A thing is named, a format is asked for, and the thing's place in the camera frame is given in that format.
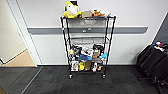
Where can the small yellow pack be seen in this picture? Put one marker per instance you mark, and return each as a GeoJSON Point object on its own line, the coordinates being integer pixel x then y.
{"type": "Point", "coordinates": [71, 53]}

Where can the orange plush toy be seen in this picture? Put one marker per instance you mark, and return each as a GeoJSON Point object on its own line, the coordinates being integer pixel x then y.
{"type": "Point", "coordinates": [97, 13]}

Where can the white box with picture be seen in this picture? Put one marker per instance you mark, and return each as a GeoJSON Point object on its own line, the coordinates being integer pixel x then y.
{"type": "Point", "coordinates": [74, 66]}

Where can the yellow white plush duck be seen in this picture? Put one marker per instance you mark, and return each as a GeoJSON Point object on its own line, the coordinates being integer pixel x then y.
{"type": "Point", "coordinates": [71, 10]}

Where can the grey wall outlet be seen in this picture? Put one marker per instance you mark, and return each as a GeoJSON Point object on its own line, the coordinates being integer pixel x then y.
{"type": "Point", "coordinates": [84, 31]}
{"type": "Point", "coordinates": [89, 29]}

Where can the small orange item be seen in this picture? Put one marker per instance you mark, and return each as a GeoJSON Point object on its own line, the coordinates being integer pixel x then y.
{"type": "Point", "coordinates": [99, 69]}

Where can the black white pack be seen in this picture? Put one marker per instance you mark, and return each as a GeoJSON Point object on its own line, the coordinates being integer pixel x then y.
{"type": "Point", "coordinates": [96, 65]}

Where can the long grey wall rail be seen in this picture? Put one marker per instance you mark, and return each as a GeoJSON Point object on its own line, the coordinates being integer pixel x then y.
{"type": "Point", "coordinates": [126, 30]}

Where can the tall brown box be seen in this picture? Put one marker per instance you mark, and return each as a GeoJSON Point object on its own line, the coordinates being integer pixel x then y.
{"type": "Point", "coordinates": [88, 66]}

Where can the brown cardboard box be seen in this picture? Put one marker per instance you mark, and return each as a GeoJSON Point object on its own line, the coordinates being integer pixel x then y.
{"type": "Point", "coordinates": [87, 14]}

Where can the light blue pouch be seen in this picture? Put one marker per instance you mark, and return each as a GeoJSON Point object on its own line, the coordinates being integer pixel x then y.
{"type": "Point", "coordinates": [104, 55]}

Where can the black chair with cloth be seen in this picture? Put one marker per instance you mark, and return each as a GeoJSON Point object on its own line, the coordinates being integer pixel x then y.
{"type": "Point", "coordinates": [153, 60]}

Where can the white door frame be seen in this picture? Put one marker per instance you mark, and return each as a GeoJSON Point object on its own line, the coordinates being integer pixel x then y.
{"type": "Point", "coordinates": [28, 36]}

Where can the black bag with grey print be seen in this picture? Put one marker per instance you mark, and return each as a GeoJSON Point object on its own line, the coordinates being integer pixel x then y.
{"type": "Point", "coordinates": [98, 47]}

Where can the flat white box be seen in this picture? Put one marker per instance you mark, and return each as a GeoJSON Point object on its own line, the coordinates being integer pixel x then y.
{"type": "Point", "coordinates": [107, 13]}

